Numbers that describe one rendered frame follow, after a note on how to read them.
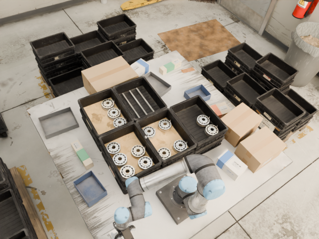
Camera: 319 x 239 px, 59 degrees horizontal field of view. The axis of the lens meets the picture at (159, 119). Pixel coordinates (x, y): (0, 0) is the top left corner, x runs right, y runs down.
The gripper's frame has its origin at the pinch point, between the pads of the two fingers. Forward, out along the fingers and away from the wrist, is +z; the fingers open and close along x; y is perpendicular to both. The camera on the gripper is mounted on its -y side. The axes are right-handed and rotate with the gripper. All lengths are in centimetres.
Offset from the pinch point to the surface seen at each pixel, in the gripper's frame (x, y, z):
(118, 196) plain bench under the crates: -12.3, 30.5, 18.1
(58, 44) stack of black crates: -48, 235, 38
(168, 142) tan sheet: -63, 43, 5
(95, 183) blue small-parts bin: -3, 48, 18
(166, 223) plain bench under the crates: -29.8, -3.0, 18.3
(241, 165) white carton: -99, -1, 9
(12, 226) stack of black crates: 61, 65, 50
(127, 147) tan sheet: -34, 55, 5
